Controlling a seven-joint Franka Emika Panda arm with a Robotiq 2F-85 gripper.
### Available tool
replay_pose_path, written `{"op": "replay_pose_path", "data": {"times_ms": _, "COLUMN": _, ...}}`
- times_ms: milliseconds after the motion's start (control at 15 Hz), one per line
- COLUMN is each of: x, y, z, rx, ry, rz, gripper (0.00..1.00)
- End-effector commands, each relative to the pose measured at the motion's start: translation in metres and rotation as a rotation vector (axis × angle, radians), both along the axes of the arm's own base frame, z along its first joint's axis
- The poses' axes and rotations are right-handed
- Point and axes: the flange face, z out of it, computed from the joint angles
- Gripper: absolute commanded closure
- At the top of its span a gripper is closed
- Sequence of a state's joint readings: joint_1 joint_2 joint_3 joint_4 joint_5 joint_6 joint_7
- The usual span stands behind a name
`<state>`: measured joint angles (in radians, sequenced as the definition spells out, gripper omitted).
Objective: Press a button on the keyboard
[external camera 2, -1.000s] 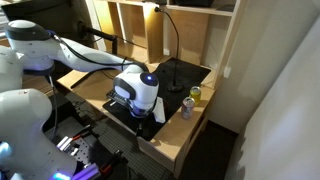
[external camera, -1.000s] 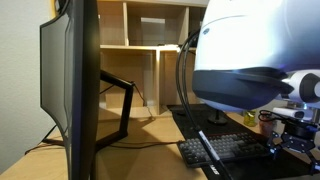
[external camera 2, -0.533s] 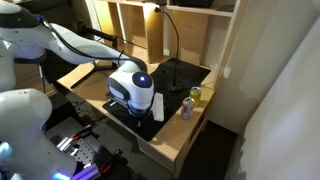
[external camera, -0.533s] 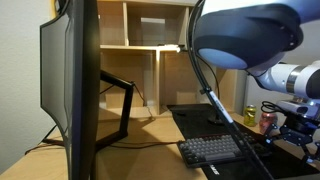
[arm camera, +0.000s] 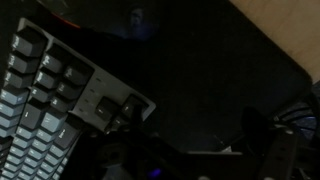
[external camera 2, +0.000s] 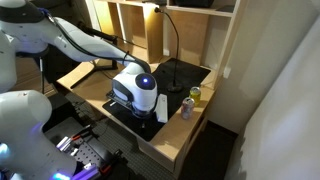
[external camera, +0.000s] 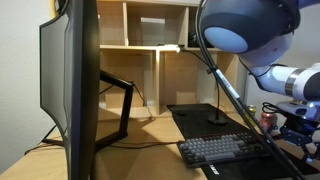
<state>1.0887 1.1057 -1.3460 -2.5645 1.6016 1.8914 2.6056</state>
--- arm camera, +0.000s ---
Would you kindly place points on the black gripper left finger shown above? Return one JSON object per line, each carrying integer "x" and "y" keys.
{"x": 136, "y": 133}

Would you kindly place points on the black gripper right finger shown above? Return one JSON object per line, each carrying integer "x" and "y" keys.
{"x": 280, "y": 150}

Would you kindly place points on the grey and black mechanical keyboard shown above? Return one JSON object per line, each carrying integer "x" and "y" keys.
{"x": 40, "y": 116}

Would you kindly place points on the black desk mat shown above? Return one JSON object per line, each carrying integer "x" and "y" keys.
{"x": 200, "y": 66}

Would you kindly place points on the black computer mouse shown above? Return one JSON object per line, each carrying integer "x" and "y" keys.
{"x": 133, "y": 23}

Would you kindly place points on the light wooden desk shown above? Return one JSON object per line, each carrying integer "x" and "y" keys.
{"x": 286, "y": 26}

